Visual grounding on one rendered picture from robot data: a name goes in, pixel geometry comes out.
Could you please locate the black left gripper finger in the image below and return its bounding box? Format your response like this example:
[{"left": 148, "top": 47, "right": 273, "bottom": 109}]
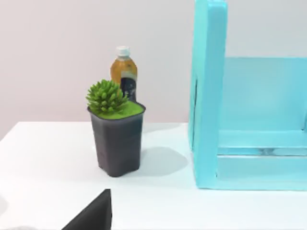
[{"left": 61, "top": 188, "right": 113, "bottom": 230}]

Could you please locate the amber bottle with white cap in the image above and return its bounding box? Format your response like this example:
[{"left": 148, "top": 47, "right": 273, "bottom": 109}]
[{"left": 110, "top": 46, "right": 139, "bottom": 102}]

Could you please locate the light blue rack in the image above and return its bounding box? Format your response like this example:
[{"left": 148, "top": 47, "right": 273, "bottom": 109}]
[{"left": 188, "top": 0, "right": 307, "bottom": 191}]

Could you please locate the dark grey plant pot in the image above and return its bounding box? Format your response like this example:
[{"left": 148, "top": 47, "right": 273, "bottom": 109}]
[{"left": 85, "top": 79, "right": 147, "bottom": 178}]

